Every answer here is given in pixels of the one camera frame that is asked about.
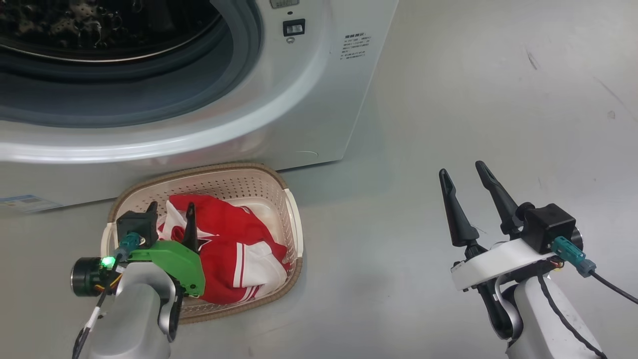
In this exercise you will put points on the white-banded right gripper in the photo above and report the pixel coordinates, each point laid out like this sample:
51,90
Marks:
498,262

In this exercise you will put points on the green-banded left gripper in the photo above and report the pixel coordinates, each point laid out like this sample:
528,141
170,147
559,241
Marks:
174,259

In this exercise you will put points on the red and white garment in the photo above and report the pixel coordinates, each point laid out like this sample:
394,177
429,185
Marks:
234,259

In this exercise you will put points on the cream perforated laundry basket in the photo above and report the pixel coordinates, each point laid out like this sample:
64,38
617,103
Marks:
224,182

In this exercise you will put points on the grey rubber door gasket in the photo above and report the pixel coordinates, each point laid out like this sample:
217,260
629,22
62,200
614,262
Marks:
149,94

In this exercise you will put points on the white front-load washing machine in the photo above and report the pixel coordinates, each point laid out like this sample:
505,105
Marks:
299,99

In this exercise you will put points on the steel washing machine drum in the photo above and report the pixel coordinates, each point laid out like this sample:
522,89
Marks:
75,25

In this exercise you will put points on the black door latch slot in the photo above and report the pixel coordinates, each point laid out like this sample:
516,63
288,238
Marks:
294,28

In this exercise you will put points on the blue white energy label sticker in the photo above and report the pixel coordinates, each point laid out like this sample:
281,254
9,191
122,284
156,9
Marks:
27,203

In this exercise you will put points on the grey warning sticker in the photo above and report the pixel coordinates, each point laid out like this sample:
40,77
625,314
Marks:
284,3

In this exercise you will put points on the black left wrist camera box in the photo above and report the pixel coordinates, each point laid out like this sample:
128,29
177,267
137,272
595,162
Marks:
135,224

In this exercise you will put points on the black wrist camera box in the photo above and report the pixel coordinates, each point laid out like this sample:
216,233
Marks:
548,227
135,224

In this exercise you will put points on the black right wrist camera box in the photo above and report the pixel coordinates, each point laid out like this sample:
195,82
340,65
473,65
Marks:
548,227

